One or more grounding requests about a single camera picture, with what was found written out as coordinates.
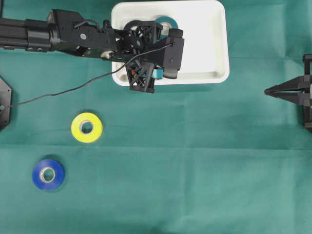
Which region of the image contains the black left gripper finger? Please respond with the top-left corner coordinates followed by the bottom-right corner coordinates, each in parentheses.
top-left (126, 21), bottom-right (163, 46)
top-left (126, 60), bottom-right (163, 93)

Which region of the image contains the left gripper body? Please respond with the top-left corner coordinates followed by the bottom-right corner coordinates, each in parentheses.
top-left (102, 29), bottom-right (149, 61)

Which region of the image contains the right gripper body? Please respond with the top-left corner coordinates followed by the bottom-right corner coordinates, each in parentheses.
top-left (302, 54), bottom-right (312, 132)

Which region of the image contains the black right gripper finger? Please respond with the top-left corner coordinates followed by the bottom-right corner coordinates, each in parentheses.
top-left (265, 92), bottom-right (302, 105)
top-left (264, 76), bottom-right (304, 92)

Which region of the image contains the green tape roll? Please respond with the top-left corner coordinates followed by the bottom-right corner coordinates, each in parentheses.
top-left (155, 16), bottom-right (178, 37)

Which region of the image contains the black tape roll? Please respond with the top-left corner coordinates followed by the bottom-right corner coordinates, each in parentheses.
top-left (123, 20), bottom-right (141, 31)

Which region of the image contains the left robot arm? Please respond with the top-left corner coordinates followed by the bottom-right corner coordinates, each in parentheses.
top-left (0, 9), bottom-right (171, 93)

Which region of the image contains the yellow tape roll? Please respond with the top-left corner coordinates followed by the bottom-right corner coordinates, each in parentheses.
top-left (71, 112), bottom-right (103, 143)

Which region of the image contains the blue tape roll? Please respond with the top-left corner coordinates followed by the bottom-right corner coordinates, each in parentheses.
top-left (32, 159), bottom-right (65, 191)

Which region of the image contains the white plastic tray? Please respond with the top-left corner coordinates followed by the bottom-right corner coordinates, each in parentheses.
top-left (111, 0), bottom-right (230, 85)

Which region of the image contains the green table cloth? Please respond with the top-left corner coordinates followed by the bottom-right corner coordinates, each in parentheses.
top-left (0, 0), bottom-right (312, 234)

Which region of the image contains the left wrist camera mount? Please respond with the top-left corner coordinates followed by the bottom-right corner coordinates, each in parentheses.
top-left (145, 28), bottom-right (184, 79)

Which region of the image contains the black camera cable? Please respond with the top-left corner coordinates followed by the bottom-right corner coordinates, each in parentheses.
top-left (1, 41), bottom-right (176, 109)

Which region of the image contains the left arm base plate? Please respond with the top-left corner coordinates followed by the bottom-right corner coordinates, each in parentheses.
top-left (0, 78), bottom-right (12, 131)

